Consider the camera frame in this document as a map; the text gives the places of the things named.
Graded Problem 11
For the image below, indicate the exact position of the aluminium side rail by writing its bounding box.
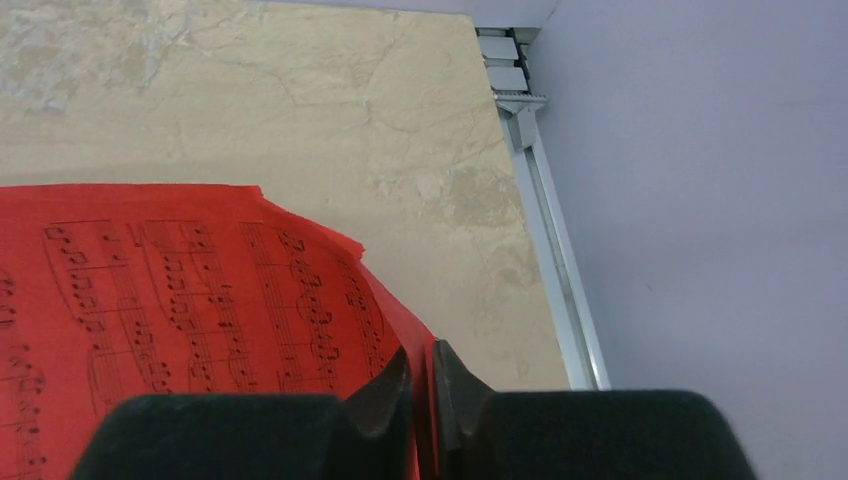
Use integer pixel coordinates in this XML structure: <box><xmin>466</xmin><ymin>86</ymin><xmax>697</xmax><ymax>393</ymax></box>
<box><xmin>475</xmin><ymin>27</ymin><xmax>611</xmax><ymax>390</ymax></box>

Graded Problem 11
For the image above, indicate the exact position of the red sheet music page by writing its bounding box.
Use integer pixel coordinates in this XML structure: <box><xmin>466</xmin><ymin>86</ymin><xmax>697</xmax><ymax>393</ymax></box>
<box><xmin>1</xmin><ymin>184</ymin><xmax>433</xmax><ymax>479</ymax></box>

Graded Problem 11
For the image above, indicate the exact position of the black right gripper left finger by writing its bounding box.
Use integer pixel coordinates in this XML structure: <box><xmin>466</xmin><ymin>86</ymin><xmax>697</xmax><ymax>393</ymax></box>
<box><xmin>71</xmin><ymin>349</ymin><xmax>412</xmax><ymax>479</ymax></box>

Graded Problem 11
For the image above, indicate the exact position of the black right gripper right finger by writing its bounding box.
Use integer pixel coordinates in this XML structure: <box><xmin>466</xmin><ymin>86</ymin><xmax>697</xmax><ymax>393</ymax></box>
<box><xmin>433</xmin><ymin>340</ymin><xmax>756</xmax><ymax>479</ymax></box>

